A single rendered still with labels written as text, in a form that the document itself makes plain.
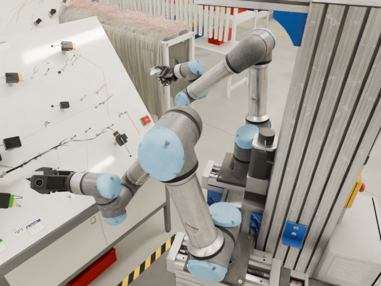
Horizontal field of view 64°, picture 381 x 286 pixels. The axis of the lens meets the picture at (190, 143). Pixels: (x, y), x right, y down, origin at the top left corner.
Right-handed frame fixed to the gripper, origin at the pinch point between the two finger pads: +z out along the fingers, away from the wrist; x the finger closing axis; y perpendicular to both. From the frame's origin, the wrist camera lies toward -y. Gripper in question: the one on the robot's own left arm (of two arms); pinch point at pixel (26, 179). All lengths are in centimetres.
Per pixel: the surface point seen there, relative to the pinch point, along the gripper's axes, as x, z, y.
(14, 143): 13, 41, 26
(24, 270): -51, 46, 43
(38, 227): -28, 37, 41
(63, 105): 36, 35, 49
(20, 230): -29, 41, 34
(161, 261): -69, 17, 144
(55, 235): -33, 33, 48
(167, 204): -24, 14, 143
